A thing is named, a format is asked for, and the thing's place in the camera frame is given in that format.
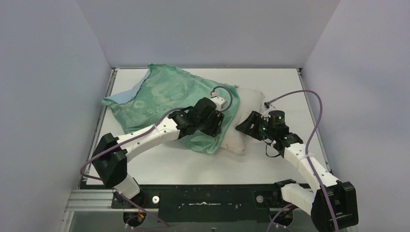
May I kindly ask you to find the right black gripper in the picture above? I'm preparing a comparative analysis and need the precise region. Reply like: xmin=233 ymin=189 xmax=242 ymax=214
xmin=236 ymin=111 xmax=275 ymax=141

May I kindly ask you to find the white pillow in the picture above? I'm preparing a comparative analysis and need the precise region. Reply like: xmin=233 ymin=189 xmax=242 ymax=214
xmin=220 ymin=87 xmax=265 ymax=155

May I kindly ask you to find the green and blue pillowcase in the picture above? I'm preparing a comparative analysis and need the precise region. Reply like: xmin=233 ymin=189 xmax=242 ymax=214
xmin=102 ymin=64 xmax=240 ymax=154

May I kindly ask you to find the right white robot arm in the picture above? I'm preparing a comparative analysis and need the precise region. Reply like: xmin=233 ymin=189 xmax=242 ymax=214
xmin=235 ymin=110 xmax=359 ymax=232

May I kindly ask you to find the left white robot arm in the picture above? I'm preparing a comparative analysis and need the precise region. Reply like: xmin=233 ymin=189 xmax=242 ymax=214
xmin=91 ymin=97 xmax=227 ymax=206

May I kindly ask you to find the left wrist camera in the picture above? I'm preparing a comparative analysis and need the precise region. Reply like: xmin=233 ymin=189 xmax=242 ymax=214
xmin=210 ymin=91 xmax=228 ymax=112

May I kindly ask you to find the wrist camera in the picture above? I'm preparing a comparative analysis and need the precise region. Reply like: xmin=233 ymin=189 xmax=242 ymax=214
xmin=261 ymin=101 xmax=276 ymax=117
xmin=210 ymin=91 xmax=228 ymax=112

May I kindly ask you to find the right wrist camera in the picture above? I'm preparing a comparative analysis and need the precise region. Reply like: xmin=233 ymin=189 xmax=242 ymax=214
xmin=261 ymin=101 xmax=276 ymax=117

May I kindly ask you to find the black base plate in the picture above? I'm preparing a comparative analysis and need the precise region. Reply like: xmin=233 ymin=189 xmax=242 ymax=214
xmin=111 ymin=184 xmax=303 ymax=224

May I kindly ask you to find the aluminium frame rail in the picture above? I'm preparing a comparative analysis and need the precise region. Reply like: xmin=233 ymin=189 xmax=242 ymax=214
xmin=58 ymin=67 xmax=118 ymax=232

